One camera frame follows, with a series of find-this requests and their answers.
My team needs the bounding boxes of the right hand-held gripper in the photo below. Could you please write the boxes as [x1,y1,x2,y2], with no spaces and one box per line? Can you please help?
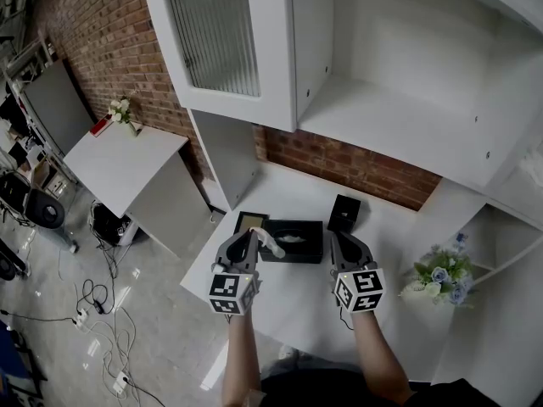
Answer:
[329,230,387,314]

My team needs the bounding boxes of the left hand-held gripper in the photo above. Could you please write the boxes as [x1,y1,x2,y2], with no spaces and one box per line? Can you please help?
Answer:
[208,229,261,317]

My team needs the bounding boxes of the white tissue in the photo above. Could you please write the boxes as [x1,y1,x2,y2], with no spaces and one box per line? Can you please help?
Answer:
[248,226,287,259]

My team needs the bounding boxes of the black tissue box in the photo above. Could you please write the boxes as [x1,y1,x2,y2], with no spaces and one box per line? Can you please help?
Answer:
[258,219,325,265]

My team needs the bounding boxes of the person's left forearm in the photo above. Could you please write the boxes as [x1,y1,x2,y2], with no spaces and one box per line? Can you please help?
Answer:
[221,310,263,407]

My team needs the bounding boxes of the person's right forearm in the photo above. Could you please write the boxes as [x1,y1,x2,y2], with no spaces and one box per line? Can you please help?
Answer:
[349,309,416,407]

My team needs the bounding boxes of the small black square box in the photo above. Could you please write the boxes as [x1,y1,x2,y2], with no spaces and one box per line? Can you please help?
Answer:
[327,193,363,234]

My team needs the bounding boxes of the red flat box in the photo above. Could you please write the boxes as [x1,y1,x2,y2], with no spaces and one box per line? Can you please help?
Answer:
[89,117,113,138]

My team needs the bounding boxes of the blue and white flower bouquet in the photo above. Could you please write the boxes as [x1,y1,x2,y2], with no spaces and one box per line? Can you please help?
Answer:
[398,231,477,309]

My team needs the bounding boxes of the black waste bin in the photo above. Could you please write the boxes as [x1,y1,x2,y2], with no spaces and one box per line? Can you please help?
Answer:
[89,200,140,248]

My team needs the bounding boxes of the person's black clothing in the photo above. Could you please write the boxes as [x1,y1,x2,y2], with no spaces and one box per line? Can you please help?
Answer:
[257,367,504,407]

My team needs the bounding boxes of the white side table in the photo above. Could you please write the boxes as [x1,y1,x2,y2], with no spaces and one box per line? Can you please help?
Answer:
[63,120,216,259]

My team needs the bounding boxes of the white flowers in vase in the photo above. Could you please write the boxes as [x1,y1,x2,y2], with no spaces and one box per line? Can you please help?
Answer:
[107,94,144,138]

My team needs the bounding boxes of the white power strip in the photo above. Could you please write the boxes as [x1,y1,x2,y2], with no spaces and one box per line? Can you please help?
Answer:
[110,370,132,395]
[70,307,92,331]

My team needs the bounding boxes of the black round fan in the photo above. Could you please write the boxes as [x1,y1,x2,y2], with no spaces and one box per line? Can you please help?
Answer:
[24,187,81,254]

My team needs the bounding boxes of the grey flat panel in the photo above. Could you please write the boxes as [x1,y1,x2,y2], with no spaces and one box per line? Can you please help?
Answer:
[21,59,96,157]

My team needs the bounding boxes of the metal storage rack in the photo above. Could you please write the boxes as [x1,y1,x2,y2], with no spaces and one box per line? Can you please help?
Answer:
[0,30,80,201]

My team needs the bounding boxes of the black picture frame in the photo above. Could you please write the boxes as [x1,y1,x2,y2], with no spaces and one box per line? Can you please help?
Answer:
[233,210,270,237]

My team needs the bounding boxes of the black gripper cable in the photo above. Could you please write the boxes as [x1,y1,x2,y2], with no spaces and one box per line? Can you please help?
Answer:
[337,305,355,332]

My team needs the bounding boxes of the black floor cable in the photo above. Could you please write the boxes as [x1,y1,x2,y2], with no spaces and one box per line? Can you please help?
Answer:
[0,243,124,326]

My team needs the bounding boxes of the white wall cabinet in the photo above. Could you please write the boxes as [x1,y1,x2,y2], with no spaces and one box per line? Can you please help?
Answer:
[139,0,543,245]

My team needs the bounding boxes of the white floor cable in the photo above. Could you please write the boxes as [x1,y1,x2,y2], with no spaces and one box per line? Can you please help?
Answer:
[82,307,166,407]

